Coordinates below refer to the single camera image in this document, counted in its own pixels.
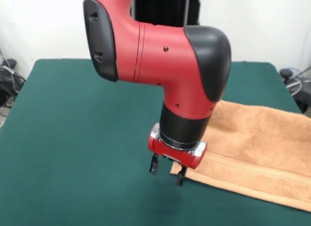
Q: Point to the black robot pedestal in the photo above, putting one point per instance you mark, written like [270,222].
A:
[165,9]

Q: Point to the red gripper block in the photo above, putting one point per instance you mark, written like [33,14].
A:
[177,156]

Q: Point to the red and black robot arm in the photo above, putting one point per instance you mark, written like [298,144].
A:
[158,53]

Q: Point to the dark green table cloth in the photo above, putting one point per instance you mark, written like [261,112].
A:
[73,162]

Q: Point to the tan terry towel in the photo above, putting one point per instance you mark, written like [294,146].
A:
[255,150]

